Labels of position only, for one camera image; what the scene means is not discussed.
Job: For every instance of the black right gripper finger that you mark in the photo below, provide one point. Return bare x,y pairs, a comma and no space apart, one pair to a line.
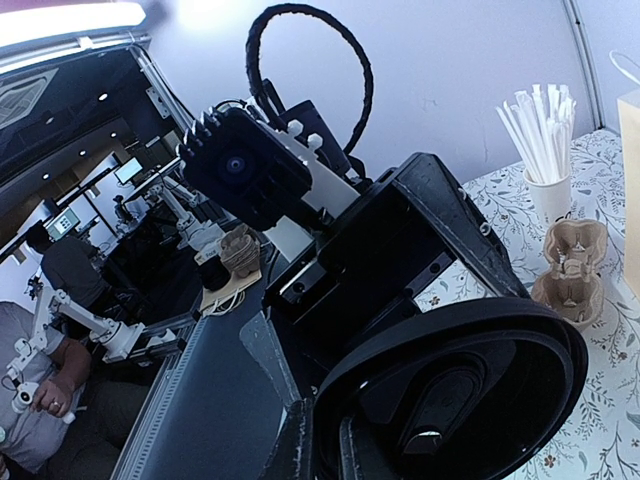
292,454

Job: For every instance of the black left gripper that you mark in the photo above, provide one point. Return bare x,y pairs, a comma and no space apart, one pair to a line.
361,275

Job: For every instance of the kraft paper takeout bag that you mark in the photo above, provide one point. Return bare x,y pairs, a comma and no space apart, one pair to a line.
628,112

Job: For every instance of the white cup holding straws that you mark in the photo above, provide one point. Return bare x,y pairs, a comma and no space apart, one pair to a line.
551,201

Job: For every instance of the brown pulp cup carrier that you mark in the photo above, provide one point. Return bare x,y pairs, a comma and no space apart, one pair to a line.
572,286

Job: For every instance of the white wrapped straws bundle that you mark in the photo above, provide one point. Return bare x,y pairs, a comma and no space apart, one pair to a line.
540,123

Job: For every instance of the stack of pulp carriers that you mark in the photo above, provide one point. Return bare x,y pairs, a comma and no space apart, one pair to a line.
240,251

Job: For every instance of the seated person grey shirt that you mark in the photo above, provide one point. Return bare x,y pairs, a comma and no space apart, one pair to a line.
76,427

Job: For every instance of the floral patterned table mat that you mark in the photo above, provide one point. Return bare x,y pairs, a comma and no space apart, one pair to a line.
600,440

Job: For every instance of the standing person dark shirt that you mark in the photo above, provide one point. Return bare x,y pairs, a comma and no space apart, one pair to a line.
67,265

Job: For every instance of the front aluminium rail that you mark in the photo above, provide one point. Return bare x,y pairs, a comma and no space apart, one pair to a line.
218,412

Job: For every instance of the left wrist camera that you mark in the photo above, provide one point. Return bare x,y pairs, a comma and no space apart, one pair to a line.
262,175

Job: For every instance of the right aluminium frame post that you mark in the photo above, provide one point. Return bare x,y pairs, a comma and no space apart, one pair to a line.
579,34

